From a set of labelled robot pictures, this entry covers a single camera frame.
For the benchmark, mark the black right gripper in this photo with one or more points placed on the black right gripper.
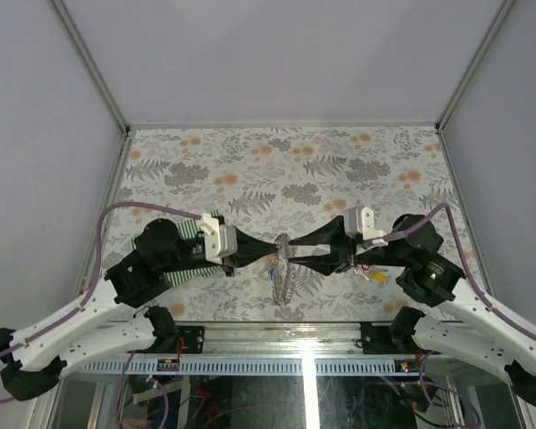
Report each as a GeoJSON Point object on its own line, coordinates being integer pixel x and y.
{"type": "Point", "coordinates": [342, 248]}

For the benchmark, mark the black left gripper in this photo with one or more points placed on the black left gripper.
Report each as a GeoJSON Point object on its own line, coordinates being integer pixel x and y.
{"type": "Point", "coordinates": [249, 249]}

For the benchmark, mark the metal ring disc with keyrings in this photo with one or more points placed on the metal ring disc with keyrings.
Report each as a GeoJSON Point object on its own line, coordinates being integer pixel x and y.
{"type": "Point", "coordinates": [283, 284]}

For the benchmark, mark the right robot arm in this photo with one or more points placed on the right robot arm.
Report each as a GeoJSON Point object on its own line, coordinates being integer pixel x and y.
{"type": "Point", "coordinates": [499, 341]}

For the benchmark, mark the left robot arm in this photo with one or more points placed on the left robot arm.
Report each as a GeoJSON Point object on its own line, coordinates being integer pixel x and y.
{"type": "Point", "coordinates": [117, 314]}

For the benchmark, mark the yellow key tag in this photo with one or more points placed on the yellow key tag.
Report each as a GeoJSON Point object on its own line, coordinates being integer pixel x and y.
{"type": "Point", "coordinates": [380, 277]}

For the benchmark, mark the green striped cloth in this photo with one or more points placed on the green striped cloth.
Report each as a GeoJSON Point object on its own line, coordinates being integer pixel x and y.
{"type": "Point", "coordinates": [175, 251]}

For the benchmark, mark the floral table mat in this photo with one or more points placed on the floral table mat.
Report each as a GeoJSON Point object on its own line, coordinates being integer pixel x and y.
{"type": "Point", "coordinates": [269, 181]}

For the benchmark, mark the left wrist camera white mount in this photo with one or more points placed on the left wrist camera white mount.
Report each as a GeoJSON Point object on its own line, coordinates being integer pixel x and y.
{"type": "Point", "coordinates": [220, 239]}

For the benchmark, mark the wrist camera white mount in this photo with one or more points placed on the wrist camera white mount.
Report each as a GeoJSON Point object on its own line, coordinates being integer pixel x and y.
{"type": "Point", "coordinates": [220, 239]}
{"type": "Point", "coordinates": [359, 224]}

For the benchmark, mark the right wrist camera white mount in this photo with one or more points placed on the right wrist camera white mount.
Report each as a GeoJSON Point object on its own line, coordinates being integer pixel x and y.
{"type": "Point", "coordinates": [359, 224]}

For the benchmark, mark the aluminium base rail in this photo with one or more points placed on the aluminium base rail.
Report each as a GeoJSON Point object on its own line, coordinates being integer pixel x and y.
{"type": "Point", "coordinates": [270, 348]}

